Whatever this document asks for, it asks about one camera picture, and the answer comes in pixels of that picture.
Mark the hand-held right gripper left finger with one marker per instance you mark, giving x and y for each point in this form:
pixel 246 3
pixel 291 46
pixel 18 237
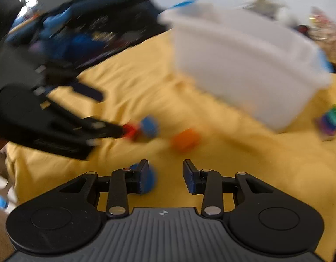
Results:
pixel 143 177

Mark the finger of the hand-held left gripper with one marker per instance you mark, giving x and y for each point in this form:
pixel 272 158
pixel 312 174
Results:
pixel 86 90
pixel 105 131

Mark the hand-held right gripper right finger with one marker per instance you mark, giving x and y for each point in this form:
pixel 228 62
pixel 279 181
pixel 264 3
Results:
pixel 188 178

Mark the blue round toy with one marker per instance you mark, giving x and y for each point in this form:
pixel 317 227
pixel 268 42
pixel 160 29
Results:
pixel 151 178

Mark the red cube block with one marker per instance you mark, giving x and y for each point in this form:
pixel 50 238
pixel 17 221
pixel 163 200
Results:
pixel 131 131

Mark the white plastic storage bin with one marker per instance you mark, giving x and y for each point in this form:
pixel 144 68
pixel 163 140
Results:
pixel 239 60

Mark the orange block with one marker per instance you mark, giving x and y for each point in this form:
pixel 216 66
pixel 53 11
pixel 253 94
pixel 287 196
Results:
pixel 184 139

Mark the blue plain block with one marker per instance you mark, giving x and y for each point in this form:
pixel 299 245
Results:
pixel 149 127

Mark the yellow quilted blanket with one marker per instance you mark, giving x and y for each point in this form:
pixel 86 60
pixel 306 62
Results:
pixel 239 155

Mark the clear snack bag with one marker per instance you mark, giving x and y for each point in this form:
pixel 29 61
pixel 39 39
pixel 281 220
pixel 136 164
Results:
pixel 329 38

